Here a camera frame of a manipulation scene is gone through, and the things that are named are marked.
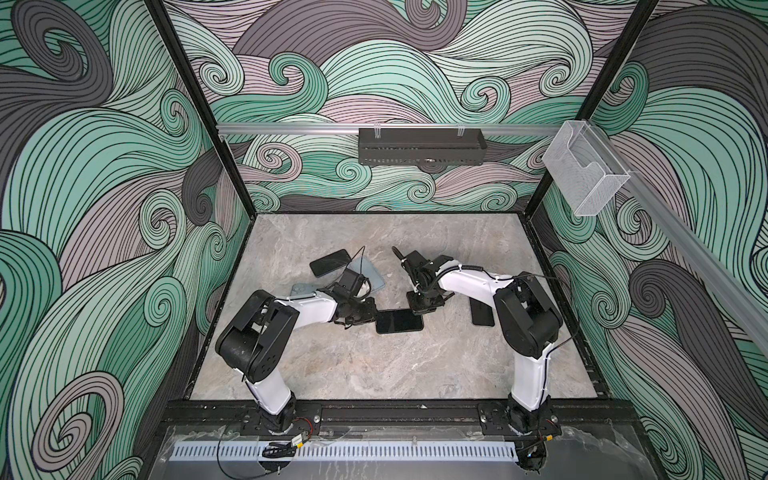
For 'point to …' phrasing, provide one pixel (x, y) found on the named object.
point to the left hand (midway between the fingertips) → (379, 314)
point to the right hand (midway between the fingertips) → (418, 314)
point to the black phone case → (398, 320)
